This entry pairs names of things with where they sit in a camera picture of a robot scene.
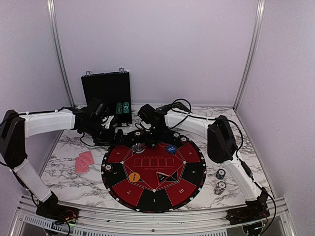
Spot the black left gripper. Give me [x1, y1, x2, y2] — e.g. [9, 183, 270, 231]
[82, 120, 126, 146]

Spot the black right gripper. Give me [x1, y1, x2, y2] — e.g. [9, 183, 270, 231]
[142, 125, 167, 148]

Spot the green 50 chip seat seven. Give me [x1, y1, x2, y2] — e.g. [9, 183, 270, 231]
[173, 133, 180, 139]

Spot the blue small blind button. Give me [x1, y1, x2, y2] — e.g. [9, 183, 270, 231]
[166, 146, 177, 153]

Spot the clear round dealer button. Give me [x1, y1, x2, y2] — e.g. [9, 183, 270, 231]
[132, 144, 145, 154]

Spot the orange big blind button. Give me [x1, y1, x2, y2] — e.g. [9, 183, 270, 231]
[128, 172, 140, 182]

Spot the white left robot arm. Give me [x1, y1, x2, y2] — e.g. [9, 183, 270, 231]
[0, 107, 117, 219]

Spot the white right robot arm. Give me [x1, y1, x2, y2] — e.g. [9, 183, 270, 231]
[138, 98, 269, 220]

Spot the red playing card deck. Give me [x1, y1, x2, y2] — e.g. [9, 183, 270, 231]
[75, 151, 95, 174]

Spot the black floral square plate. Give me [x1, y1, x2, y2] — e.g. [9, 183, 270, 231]
[171, 101, 192, 114]

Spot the round red black poker mat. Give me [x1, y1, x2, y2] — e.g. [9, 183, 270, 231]
[101, 130, 207, 213]

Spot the black poker chip case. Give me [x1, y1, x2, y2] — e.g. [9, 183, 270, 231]
[81, 71, 132, 127]

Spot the green chip stack on table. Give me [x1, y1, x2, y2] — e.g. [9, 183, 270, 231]
[216, 169, 226, 180]

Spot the grey chip stack on table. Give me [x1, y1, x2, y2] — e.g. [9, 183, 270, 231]
[214, 181, 226, 195]

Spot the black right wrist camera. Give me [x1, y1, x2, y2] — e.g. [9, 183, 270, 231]
[138, 104, 160, 126]

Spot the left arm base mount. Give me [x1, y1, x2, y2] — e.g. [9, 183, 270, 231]
[36, 205, 79, 224]

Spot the aluminium front rail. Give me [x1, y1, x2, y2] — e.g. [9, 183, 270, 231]
[7, 195, 297, 236]

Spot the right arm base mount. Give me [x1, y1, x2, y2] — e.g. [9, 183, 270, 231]
[226, 207, 270, 225]

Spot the left aluminium corner post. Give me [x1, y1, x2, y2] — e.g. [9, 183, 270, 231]
[47, 0, 75, 106]

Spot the aluminium corner post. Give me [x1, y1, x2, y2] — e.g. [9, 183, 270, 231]
[47, 0, 75, 106]
[233, 0, 266, 113]

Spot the right aluminium corner post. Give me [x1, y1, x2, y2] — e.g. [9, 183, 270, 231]
[233, 0, 266, 113]

